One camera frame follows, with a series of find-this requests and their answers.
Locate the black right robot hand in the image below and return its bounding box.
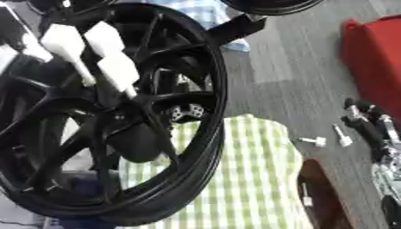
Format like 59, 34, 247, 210
339, 98, 400, 163

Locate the white pin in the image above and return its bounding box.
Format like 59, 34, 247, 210
332, 123, 354, 148
299, 182, 315, 208
295, 136, 329, 148
95, 53, 141, 98
38, 23, 99, 88

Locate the black round wheel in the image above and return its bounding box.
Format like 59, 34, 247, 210
218, 0, 326, 17

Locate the black spoked wheel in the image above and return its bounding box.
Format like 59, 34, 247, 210
0, 0, 231, 227

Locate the red box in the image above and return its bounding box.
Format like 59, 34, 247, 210
339, 13, 401, 122

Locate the brown wooden board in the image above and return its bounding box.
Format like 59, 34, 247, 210
295, 157, 357, 229

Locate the black stand bar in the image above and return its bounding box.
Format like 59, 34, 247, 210
203, 13, 269, 47

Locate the black white pierced panel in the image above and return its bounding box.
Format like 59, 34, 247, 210
164, 102, 209, 123

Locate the blue checked cloth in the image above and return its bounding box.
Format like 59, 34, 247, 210
147, 0, 254, 54

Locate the dark blue object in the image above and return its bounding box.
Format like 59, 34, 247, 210
44, 172, 125, 229

